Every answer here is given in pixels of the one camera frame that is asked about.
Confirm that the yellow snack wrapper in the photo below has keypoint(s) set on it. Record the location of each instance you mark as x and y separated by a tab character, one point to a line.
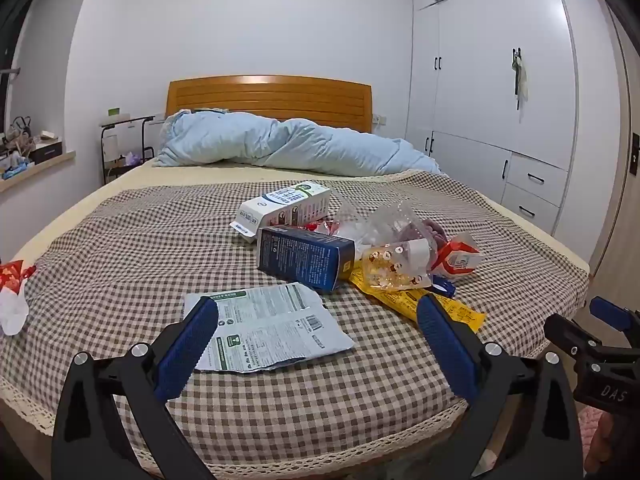
385	292

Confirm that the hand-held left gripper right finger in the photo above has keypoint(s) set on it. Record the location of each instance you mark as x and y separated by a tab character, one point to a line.
447	350

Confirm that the black frame side table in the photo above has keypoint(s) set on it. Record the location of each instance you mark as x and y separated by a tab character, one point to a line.
125	121

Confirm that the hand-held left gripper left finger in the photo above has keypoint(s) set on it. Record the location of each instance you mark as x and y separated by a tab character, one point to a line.
187	347

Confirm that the wood-look door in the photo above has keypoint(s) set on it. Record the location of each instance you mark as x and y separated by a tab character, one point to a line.
617	160

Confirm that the white wall outlet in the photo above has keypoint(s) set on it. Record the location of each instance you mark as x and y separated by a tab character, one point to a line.
379	119

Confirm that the white plastic bag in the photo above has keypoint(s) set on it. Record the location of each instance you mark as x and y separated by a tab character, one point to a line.
360	234

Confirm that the white wardrobe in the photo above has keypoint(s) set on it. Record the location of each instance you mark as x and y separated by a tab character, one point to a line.
475	85

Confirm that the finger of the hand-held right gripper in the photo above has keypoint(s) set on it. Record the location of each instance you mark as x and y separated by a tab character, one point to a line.
610	314
567	334

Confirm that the blue packets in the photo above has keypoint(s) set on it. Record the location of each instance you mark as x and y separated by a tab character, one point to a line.
12	170

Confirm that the silver printed foil packet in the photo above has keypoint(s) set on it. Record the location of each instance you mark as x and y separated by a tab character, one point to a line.
270	320

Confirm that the wooden bed frame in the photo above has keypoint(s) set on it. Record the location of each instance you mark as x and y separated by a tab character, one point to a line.
270	102

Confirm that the light blue duvet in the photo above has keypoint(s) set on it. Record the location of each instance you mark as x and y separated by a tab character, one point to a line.
300	147

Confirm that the dark blue box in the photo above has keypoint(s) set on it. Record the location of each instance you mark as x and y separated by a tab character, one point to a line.
300	257

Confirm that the clear cartoon print bag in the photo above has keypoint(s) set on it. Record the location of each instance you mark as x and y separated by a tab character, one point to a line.
390	265

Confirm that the person's right hand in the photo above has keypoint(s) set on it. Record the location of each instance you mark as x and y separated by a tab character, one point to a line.
602	440

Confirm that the white hanging cloth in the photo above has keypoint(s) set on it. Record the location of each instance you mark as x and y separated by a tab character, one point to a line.
521	82

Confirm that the red white snack bag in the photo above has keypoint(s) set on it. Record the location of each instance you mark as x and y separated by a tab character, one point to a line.
460	260

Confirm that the black box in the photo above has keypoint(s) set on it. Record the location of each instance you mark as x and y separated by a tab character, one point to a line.
47	152

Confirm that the white milk carton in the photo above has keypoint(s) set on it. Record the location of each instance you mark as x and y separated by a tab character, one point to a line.
285	205

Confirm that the dark window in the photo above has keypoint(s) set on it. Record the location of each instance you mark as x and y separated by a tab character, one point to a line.
10	35

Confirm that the purple plastic bag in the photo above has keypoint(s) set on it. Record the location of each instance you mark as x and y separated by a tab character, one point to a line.
132	159

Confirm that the red printed white bag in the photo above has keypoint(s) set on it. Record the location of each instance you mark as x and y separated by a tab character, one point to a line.
12	305

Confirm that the blue plastic lid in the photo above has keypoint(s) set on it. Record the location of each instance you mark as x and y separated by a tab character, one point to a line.
444	286

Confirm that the brown checkered blanket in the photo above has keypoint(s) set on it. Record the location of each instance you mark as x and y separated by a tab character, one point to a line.
150	240

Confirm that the purple cloth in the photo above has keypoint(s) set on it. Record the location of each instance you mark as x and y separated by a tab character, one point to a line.
434	232

